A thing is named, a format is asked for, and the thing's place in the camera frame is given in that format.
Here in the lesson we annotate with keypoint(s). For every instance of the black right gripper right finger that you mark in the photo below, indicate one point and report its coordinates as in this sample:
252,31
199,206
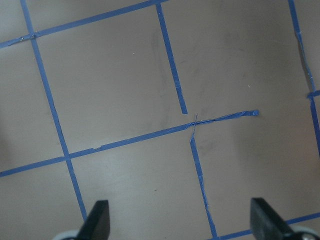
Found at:
266,224

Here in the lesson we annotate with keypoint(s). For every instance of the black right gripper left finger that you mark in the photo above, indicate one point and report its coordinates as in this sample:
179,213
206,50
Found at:
97,224

